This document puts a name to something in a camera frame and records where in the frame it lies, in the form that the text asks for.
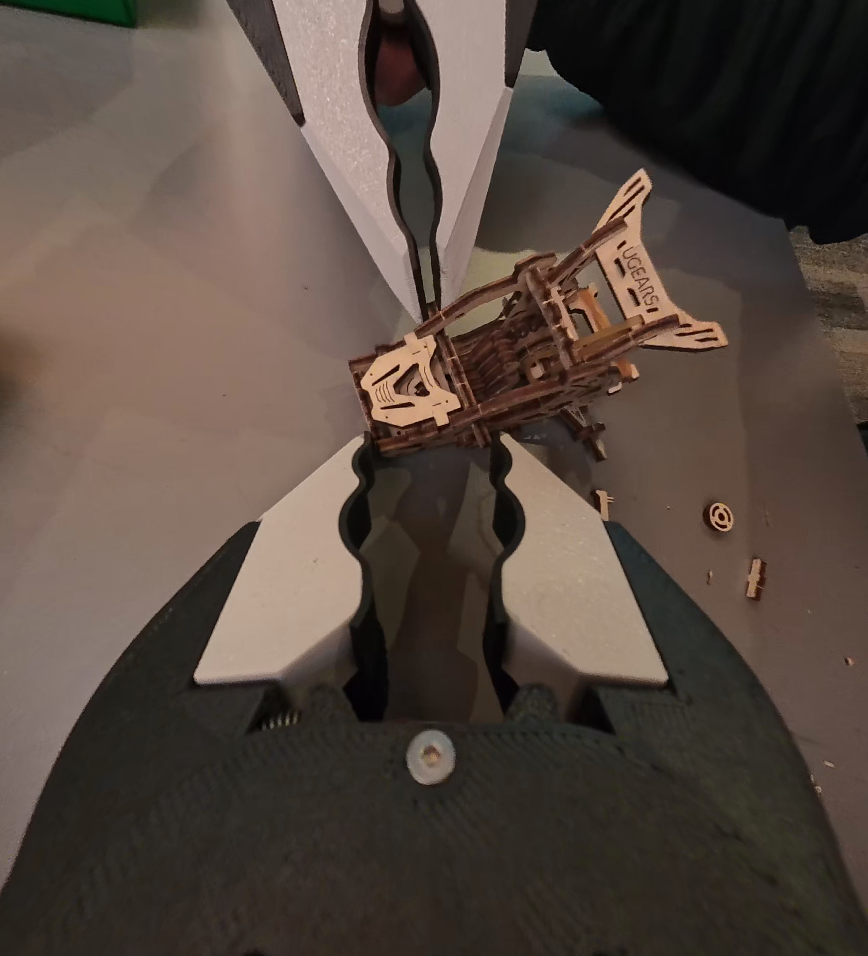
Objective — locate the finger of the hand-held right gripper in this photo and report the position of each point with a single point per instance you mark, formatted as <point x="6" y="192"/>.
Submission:
<point x="329" y="75"/>
<point x="475" y="89"/>

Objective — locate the wooden mechanical model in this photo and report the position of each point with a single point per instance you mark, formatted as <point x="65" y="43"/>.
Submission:
<point x="404" y="377"/>

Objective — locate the person's right hand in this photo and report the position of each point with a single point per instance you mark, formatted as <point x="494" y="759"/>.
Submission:
<point x="396" y="67"/>

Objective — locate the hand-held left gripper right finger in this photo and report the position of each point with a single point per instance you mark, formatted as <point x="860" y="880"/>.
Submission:
<point x="590" y="597"/>

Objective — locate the small notched wooden block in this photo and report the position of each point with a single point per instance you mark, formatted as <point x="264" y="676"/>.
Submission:
<point x="756" y="579"/>

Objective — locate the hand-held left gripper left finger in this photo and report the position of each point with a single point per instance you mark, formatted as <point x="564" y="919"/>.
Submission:
<point x="277" y="597"/>

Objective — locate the green plastic bin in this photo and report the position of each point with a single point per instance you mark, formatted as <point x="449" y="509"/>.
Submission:
<point x="120" y="11"/>

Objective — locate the small T-shaped wooden piece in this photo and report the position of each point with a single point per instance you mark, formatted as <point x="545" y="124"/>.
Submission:
<point x="604" y="504"/>

